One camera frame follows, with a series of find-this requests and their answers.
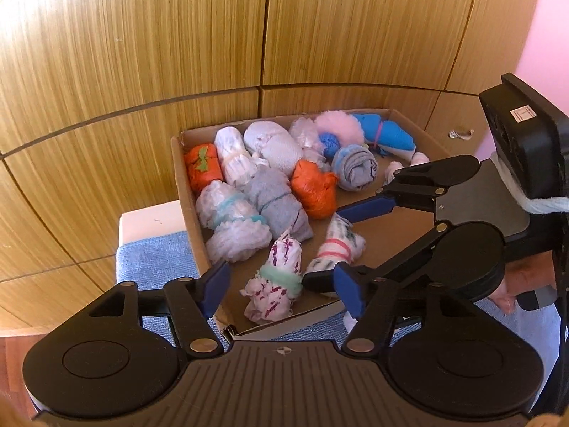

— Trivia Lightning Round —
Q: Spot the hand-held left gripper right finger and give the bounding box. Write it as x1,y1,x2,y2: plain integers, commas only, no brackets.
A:
333,262,483,359

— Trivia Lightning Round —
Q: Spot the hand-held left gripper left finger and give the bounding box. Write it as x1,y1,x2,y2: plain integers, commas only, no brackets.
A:
89,262,231,359

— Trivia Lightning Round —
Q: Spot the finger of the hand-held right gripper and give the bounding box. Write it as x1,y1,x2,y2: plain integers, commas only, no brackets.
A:
338,155,482,224
302,226,450,294

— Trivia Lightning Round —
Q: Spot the brown cardboard box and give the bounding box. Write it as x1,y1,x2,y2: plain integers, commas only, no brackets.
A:
171,107,447,338

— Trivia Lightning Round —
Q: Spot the grey roll with blue band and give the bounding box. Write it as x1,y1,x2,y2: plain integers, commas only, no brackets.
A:
331,143,378,193

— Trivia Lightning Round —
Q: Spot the white patterned bundle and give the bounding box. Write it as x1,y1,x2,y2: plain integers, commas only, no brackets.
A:
304,213,367,274

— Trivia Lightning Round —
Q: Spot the pale lilac bundle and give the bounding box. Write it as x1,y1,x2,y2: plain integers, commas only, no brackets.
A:
383,160,405,185

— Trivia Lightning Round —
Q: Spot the purple-print bundle with green band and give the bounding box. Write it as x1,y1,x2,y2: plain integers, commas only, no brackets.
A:
240,229,304,325

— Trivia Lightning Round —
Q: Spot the orange crinkled bundle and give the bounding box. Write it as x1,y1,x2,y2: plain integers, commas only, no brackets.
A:
291,159,339,220

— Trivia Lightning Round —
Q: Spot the white bundle with teal bands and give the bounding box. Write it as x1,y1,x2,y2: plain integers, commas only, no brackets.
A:
196,181,273,265

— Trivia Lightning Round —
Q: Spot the bright blue bundle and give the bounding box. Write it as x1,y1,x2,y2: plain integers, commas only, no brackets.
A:
352,114,418,157

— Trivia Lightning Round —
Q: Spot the pink fluffy bundle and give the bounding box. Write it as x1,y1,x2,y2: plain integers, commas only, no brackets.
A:
315,111,360,160

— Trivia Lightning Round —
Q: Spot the grey bundle with thin band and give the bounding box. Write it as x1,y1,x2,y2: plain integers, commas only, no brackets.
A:
244,168,314,243

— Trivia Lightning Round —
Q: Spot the translucent pastel bundle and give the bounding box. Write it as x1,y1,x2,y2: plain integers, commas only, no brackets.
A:
289,117,332,172

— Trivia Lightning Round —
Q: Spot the grey-blue knit bundle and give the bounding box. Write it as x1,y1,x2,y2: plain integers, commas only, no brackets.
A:
243,121,305,172

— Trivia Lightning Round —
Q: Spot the red bundle with green tie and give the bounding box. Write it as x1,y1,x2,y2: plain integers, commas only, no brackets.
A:
184,143,223,194

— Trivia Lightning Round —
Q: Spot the white ribbed bundle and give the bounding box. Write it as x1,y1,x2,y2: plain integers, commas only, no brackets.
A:
214,127,267,188

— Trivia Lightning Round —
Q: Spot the person's right hand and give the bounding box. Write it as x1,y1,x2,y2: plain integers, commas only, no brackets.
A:
486,253,557,313

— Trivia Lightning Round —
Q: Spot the blue terry towel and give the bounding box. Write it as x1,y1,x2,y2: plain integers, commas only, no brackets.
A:
115,229,562,392

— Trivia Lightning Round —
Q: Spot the white small table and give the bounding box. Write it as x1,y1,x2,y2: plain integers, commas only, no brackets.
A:
119,199,190,245

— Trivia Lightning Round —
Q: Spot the wooden wardrobe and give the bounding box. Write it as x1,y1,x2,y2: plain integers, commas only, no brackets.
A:
0,0,545,339

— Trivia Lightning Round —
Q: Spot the white cord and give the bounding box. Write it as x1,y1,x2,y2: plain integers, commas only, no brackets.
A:
491,153,569,215

